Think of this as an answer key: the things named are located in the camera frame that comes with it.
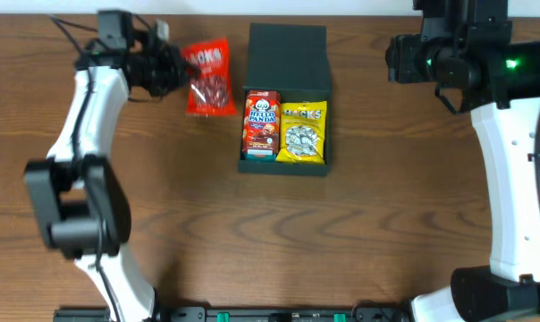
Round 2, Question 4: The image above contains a red Hacks candy bag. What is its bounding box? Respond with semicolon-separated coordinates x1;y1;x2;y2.
182;38;237;116

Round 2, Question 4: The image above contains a red Hello Panda box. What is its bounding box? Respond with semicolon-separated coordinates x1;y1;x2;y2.
241;90;281;155

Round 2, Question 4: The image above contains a yellow Hacks candy bag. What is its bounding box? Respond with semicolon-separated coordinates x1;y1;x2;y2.
276;101;327;165

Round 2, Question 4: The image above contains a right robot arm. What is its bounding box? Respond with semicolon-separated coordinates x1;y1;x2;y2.
385;0;540;322

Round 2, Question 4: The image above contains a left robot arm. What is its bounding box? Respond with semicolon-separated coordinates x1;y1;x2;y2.
24;25;194;321

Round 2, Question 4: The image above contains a dark green open box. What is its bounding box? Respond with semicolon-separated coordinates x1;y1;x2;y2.
238;22;333;176

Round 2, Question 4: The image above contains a teal Chunkies box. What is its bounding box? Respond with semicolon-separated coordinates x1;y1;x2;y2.
243;154;276;163

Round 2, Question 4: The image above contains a black mounting rail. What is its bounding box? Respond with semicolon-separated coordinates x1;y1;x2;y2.
53;304;409;322

